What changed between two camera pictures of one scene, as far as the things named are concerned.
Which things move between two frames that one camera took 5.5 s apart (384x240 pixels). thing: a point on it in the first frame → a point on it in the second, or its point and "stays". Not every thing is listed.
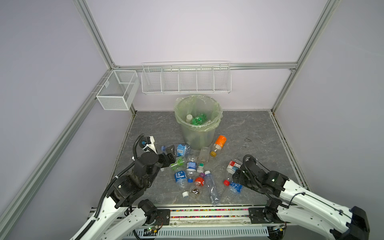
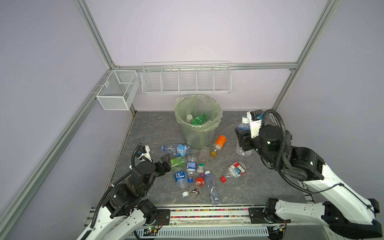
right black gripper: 235,175 → 245,140
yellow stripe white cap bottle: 189,117 stays
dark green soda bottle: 199,120 stays
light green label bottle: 180,162 stays
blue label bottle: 236,188 → 245,126
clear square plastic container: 204,154 stays
